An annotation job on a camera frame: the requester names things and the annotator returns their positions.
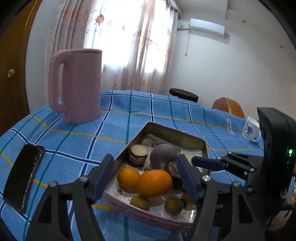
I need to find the dark pointed water chestnut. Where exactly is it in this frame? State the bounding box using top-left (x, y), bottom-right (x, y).
top-left (168, 161), bottom-right (180, 178)

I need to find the orange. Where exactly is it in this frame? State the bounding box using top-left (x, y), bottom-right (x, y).
top-left (136, 169), bottom-right (173, 199)
top-left (117, 167), bottom-right (140, 193)

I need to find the purple round beet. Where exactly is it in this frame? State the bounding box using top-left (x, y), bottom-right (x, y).
top-left (149, 144), bottom-right (178, 170)

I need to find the yellow-green round fruit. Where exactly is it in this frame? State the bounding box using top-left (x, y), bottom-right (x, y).
top-left (130, 195), bottom-right (151, 211)

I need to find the striped sugarcane piece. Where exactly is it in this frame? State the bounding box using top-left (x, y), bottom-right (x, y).
top-left (129, 144), bottom-right (148, 168)

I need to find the small orange tangerine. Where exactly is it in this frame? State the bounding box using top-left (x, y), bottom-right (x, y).
top-left (182, 192), bottom-right (195, 205)

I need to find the person's right hand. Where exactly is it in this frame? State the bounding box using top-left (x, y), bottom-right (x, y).
top-left (267, 210), bottom-right (295, 232)

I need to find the white blue enamel mug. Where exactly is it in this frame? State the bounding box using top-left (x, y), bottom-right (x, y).
top-left (242, 116), bottom-right (261, 142)

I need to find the printed paper in tin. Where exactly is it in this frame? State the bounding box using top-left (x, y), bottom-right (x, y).
top-left (102, 133), bottom-right (197, 228)

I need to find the black smartphone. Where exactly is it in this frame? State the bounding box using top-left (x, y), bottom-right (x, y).
top-left (3, 144), bottom-right (45, 214)

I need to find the orange wooden chair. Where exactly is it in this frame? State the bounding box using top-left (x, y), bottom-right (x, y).
top-left (212, 97), bottom-right (245, 118)

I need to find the pink metal tin box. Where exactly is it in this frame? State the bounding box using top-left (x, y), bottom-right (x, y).
top-left (101, 122), bottom-right (208, 232)

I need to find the dark round stool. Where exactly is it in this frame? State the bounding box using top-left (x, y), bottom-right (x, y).
top-left (169, 88), bottom-right (199, 103)

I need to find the brown wooden door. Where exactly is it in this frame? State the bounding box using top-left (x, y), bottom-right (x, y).
top-left (1, 1), bottom-right (42, 135)

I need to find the pink plastic pitcher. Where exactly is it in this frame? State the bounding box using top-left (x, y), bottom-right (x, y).
top-left (48, 49), bottom-right (102, 123)

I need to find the sheer floral curtain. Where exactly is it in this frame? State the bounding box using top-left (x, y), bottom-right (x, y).
top-left (45, 1), bottom-right (181, 94)

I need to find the white wall air conditioner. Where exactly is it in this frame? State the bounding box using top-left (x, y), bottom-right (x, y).
top-left (177, 18), bottom-right (225, 39)

